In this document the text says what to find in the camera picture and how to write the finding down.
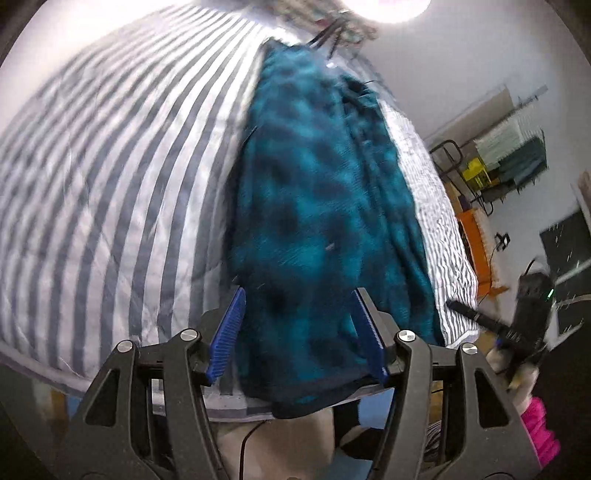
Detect dark hanging clothes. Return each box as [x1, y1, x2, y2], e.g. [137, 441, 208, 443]
[496, 138, 548, 185]

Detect striped hanging towel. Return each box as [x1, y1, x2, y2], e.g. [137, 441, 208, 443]
[475, 99, 541, 162]

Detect ring light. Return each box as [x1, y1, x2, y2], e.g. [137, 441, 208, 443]
[203, 0, 432, 26]

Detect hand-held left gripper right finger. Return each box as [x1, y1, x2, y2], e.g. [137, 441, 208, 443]
[348, 287, 543, 480]

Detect person's right forearm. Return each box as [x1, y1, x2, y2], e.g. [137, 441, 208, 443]
[519, 396, 561, 468]

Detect yellow box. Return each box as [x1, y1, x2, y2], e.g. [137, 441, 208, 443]
[462, 157, 490, 190]

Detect black board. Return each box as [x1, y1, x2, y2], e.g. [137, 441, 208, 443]
[540, 208, 591, 278]

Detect person's right hand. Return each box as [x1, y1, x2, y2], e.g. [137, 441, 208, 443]
[488, 346, 541, 409]

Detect black mini tripod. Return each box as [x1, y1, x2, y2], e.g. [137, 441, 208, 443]
[307, 18, 356, 61]

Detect thin black cable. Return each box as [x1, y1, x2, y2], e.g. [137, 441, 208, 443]
[238, 418, 269, 480]

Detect beige pillow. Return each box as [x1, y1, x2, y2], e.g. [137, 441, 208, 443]
[217, 406, 335, 480]

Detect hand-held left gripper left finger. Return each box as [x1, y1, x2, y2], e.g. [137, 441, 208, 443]
[55, 286, 247, 480]

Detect teal plaid fleece jacket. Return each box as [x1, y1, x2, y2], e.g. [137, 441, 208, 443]
[228, 39, 446, 420]

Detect black metal clothes rack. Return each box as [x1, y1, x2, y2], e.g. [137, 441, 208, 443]
[429, 85, 550, 217]

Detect grey white striped blanket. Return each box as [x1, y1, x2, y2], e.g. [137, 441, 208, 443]
[0, 0, 478, 423]

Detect blue cloth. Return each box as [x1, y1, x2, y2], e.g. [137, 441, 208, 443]
[360, 401, 394, 435]

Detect folded floral quilt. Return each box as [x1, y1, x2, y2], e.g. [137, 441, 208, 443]
[295, 7, 380, 46]

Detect orange bench with cream cover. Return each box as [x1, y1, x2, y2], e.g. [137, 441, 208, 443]
[455, 208, 509, 298]

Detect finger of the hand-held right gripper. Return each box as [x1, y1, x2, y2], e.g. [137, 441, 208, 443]
[445, 300, 506, 335]

